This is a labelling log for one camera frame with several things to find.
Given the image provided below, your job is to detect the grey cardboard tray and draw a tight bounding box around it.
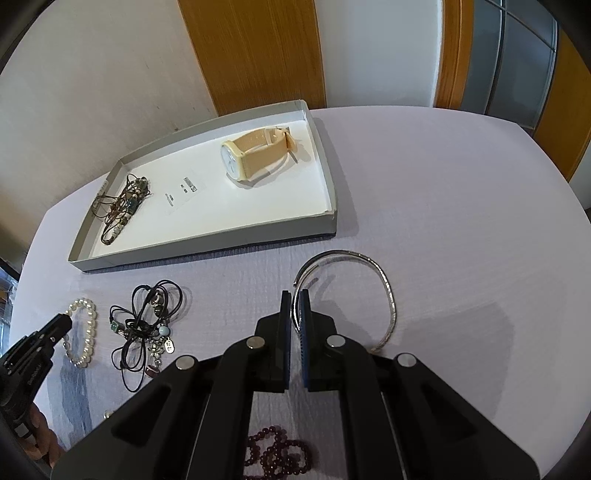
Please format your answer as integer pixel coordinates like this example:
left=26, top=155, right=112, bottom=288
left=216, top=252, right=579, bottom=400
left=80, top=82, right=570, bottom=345
left=69, top=99, right=339, bottom=274

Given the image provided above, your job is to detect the white paper label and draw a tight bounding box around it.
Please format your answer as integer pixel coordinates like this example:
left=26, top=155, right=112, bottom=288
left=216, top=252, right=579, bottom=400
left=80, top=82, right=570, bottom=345
left=161, top=176, right=198, bottom=214

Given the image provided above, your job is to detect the beige wristwatch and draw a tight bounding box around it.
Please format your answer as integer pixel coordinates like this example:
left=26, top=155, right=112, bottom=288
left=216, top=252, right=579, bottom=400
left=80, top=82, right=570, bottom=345
left=221, top=126, right=308, bottom=188

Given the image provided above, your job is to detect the person's left hand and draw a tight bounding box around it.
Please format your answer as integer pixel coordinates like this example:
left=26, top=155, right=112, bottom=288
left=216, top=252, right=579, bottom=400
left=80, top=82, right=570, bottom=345
left=22, top=402, right=62, bottom=468

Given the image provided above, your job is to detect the silver bangle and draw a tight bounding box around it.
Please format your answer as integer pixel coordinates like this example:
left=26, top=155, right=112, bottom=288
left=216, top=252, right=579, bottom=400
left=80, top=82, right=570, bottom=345
left=287, top=249, right=399, bottom=355

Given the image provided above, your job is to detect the dark red bead bracelet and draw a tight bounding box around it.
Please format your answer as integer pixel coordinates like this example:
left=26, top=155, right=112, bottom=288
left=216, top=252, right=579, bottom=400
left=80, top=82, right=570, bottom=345
left=247, top=425, right=317, bottom=480

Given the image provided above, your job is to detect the white pearl bracelet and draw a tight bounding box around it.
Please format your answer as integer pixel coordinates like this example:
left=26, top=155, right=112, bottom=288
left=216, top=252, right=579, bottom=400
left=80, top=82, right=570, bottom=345
left=62, top=298, right=99, bottom=370

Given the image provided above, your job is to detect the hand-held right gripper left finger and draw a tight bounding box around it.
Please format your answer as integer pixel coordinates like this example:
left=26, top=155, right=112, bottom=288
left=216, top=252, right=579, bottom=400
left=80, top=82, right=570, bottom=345
left=50, top=290, right=293, bottom=480

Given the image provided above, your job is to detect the pale lavender tablecloth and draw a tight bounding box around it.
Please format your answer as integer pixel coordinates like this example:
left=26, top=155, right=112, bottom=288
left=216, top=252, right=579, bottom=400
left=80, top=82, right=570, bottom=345
left=9, top=106, right=591, bottom=480

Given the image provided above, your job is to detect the wooden wall panel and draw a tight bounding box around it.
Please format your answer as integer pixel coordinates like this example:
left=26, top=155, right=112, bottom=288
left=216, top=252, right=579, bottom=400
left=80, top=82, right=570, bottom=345
left=178, top=0, right=328, bottom=117

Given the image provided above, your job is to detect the black cord necklace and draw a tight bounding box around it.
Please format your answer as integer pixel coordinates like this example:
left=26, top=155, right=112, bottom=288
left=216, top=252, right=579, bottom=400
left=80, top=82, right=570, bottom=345
left=109, top=279, right=185, bottom=393

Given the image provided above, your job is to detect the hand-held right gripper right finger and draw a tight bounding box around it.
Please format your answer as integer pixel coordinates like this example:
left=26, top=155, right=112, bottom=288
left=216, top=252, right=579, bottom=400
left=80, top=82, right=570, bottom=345
left=298, top=288, right=541, bottom=480

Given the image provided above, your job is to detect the wooden framed glass door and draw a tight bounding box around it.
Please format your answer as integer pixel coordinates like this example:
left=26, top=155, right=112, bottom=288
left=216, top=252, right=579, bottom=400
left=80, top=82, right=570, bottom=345
left=436, top=0, right=591, bottom=183

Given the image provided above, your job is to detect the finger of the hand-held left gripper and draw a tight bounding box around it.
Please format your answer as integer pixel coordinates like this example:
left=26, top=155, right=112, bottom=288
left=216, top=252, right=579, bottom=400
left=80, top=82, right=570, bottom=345
left=18, top=314, right=73, bottom=357

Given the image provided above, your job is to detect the beaded cord bracelet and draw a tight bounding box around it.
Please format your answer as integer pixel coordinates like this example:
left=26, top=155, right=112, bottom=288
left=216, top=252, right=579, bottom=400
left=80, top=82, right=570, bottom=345
left=91, top=174, right=154, bottom=244

